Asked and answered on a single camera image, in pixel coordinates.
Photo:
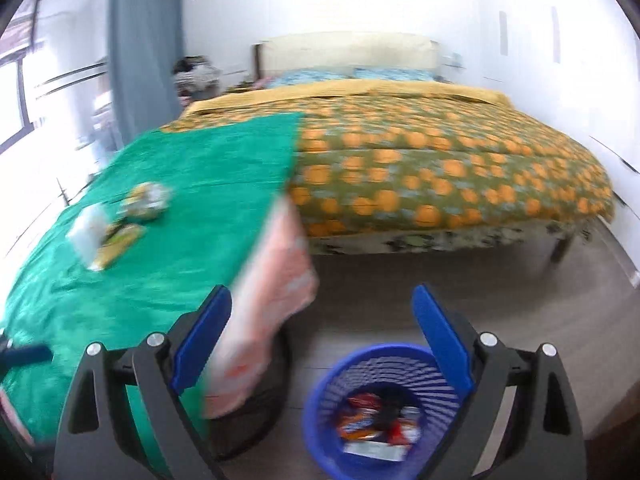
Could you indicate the pink patterned under cloth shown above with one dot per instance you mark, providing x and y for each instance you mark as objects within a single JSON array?
[{"x": 276, "y": 281}]

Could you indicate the teal pillow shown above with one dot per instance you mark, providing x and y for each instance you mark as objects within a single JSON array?
[
  {"x": 306, "y": 76},
  {"x": 392, "y": 74}
]

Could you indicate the cream padded headboard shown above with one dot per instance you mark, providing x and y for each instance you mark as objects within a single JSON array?
[{"x": 281, "y": 55}]

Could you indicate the green embroidered tablecloth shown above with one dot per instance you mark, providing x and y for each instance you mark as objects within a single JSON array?
[{"x": 222, "y": 183}]

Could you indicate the bed with orange floral quilt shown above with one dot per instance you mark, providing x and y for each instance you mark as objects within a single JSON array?
[{"x": 413, "y": 166}]

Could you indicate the dark green gold wrapper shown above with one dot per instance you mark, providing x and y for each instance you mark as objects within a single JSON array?
[{"x": 112, "y": 229}]

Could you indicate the green white carton box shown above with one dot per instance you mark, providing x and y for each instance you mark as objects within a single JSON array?
[{"x": 377, "y": 450}]

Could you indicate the blue-grey curtain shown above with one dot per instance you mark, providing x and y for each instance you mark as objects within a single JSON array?
[{"x": 144, "y": 40}]

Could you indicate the white wardrobe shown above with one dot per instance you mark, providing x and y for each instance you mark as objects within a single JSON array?
[{"x": 574, "y": 64}]

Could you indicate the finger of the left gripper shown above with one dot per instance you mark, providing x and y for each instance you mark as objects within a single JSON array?
[{"x": 12, "y": 356}]

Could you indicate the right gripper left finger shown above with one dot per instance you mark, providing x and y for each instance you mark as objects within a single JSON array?
[{"x": 97, "y": 436}]

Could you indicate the left teal pillow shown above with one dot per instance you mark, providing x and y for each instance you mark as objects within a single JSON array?
[{"x": 306, "y": 76}]

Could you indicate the right teal pillow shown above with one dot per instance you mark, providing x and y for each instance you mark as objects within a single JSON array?
[{"x": 392, "y": 74}]

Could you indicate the clear plastic box with label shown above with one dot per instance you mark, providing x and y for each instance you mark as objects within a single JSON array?
[{"x": 88, "y": 233}]

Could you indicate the blue plastic waste basket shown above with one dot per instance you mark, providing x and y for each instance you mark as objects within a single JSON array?
[{"x": 404, "y": 373}]

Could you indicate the yellow snack packet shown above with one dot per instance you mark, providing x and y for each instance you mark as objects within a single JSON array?
[{"x": 116, "y": 246}]

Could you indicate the pile of clothes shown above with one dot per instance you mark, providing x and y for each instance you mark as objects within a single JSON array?
[{"x": 193, "y": 74}]

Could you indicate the orange snack bag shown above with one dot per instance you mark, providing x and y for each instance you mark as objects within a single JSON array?
[{"x": 367, "y": 416}]

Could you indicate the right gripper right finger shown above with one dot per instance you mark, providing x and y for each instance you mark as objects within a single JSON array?
[{"x": 518, "y": 418}]

